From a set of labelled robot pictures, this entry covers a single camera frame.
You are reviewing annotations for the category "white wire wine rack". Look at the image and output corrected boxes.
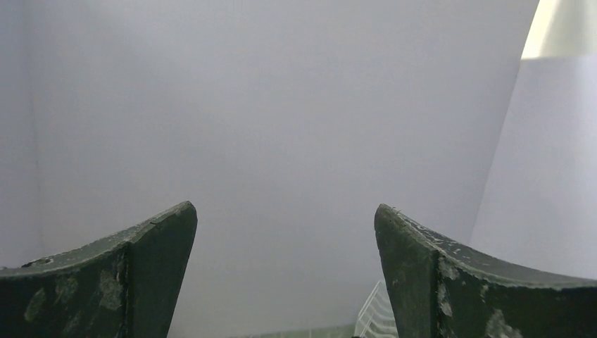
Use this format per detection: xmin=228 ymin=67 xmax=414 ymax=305
xmin=353 ymin=280 xmax=398 ymax=338

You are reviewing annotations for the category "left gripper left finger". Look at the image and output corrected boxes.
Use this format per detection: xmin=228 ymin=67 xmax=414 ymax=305
xmin=1 ymin=201 xmax=198 ymax=337

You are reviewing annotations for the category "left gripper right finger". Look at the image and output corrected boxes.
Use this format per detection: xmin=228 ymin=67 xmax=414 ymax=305
xmin=374 ymin=204 xmax=596 ymax=338

